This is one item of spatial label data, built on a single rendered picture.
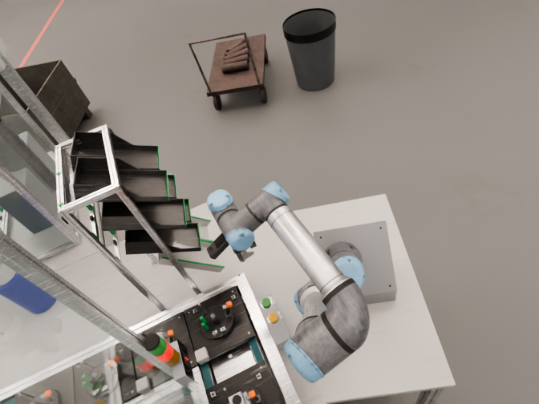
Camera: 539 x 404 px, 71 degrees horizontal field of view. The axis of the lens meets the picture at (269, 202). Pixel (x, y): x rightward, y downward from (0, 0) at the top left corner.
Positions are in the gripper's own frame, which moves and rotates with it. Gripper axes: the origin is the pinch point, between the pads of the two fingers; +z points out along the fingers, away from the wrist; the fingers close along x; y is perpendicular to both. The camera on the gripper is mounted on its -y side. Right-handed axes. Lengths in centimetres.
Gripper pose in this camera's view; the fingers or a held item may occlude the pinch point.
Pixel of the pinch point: (241, 260)
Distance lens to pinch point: 141.2
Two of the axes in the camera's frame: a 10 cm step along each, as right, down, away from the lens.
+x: -3.9, -6.7, 6.4
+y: 9.0, -4.2, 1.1
